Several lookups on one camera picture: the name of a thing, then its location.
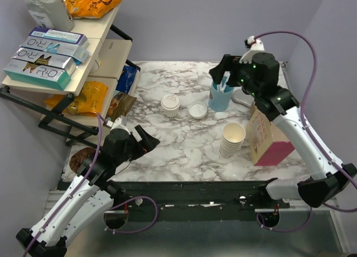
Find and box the teal R&O box front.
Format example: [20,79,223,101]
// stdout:
[3,59,71,90]

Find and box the blue white razor box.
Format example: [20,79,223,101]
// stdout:
[232,57,249,66]

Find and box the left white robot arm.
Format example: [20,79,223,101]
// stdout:
[16,125,160,256]

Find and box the white sachet stick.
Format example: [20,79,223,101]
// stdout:
[217,81,224,92]
[221,71,231,93]

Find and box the brown snack bag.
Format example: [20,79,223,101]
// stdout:
[105,92,137,122]

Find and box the silver r&o box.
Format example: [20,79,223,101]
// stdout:
[12,47,78,75]
[21,36,90,64]

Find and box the orange snack bag top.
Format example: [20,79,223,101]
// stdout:
[63,0,122,19]

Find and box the brown chocolate muffin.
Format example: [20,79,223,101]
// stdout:
[69,147,96,173]

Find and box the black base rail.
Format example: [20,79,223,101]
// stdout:
[104,181,290,229]

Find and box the silver R&O box middle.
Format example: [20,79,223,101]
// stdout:
[12,47,78,75]

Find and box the stack of paper cups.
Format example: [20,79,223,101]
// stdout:
[219,123,246,157]

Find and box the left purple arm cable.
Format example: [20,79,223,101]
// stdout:
[21,113,112,257]

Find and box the blue snack bag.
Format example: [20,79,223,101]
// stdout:
[115,66,138,94]

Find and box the silver R&O box upper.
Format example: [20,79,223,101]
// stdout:
[21,36,90,64]

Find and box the purple white box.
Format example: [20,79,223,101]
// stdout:
[29,27,89,48]

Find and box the grey coffee bag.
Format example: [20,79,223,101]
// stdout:
[25,0,75,31]

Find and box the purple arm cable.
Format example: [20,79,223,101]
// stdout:
[21,113,112,257]
[252,30,357,213]

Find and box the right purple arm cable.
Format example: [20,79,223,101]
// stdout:
[252,30,357,213]

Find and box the light blue utensil cup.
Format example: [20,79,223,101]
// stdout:
[208,83,234,112]

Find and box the brown pink paper bag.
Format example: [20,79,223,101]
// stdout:
[246,104,295,166]

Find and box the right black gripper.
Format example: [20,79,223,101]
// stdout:
[209,54,260,98]

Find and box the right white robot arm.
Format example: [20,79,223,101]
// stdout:
[209,52,356,208]

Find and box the orange snack bag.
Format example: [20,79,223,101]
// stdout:
[44,81,109,118]
[63,0,122,19]

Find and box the white paper coffee cup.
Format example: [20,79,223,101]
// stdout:
[162,105,180,118]

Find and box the black beige shelf rack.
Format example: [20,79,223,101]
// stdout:
[1,7,134,147]

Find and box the white plastic cup lid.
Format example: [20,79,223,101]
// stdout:
[161,94,180,110]

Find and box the orange snack bag lower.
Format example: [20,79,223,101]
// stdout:
[44,81,109,118]

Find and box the white lid stack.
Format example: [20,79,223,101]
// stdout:
[189,102,208,119]

